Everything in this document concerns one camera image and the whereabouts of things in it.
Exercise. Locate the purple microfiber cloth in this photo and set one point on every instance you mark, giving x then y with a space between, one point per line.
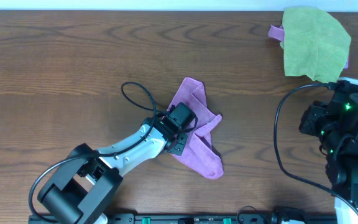
198 153

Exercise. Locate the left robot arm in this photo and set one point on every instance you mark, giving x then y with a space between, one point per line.
83 185

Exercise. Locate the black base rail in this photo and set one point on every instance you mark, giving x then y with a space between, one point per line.
246 215

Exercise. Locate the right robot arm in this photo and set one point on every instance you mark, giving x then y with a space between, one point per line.
335 124

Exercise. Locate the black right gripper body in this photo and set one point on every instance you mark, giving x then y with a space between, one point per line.
312 122

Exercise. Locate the green microfiber cloth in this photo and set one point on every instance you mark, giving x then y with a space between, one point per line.
315 44

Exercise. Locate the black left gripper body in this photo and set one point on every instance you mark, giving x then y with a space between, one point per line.
179 145

